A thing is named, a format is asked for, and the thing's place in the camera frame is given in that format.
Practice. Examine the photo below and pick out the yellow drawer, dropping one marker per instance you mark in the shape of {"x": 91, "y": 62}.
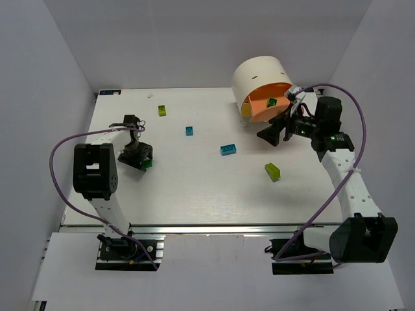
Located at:
{"x": 246, "y": 110}

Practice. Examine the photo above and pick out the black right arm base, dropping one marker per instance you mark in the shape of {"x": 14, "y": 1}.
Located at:
{"x": 297, "y": 259}

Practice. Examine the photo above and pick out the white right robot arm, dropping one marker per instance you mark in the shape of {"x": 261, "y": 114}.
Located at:
{"x": 365, "y": 234}

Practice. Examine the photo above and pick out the small teal lego brick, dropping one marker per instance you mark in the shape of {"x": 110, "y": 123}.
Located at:
{"x": 189, "y": 131}

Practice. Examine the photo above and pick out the lime square lego brick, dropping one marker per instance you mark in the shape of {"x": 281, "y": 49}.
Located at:
{"x": 162, "y": 111}

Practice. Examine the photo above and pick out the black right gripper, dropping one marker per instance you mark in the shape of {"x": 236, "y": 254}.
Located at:
{"x": 286, "y": 126}

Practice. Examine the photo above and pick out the white cylindrical drawer cabinet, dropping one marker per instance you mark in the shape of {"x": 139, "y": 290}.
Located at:
{"x": 254, "y": 73}

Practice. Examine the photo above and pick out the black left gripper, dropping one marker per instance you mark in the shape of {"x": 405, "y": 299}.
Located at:
{"x": 137, "y": 155}

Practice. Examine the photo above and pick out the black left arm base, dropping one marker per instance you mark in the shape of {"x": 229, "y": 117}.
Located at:
{"x": 121, "y": 254}

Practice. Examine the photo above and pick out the small dark green lego brick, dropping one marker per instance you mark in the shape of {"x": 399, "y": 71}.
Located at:
{"x": 273, "y": 101}

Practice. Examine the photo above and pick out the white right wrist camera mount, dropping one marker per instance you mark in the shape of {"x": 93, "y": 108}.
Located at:
{"x": 295, "y": 95}

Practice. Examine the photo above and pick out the long lime lego brick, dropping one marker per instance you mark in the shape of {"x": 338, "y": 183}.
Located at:
{"x": 273, "y": 171}

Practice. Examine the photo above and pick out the long teal lego brick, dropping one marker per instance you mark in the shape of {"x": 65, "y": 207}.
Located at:
{"x": 228, "y": 149}

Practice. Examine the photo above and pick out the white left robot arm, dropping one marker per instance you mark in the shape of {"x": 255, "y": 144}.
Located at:
{"x": 95, "y": 174}

